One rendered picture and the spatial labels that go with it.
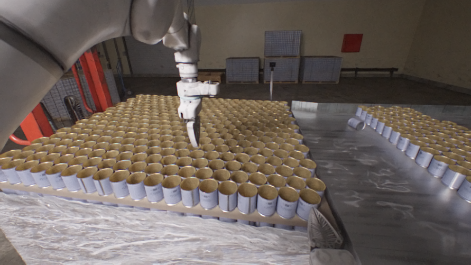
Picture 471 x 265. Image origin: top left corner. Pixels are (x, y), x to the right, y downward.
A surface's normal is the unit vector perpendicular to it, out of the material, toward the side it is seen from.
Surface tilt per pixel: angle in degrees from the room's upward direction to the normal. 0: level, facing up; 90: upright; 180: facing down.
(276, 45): 90
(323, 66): 88
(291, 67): 88
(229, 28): 90
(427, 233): 0
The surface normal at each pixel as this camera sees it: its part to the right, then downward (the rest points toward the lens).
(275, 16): -0.13, 0.39
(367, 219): -0.02, -0.92
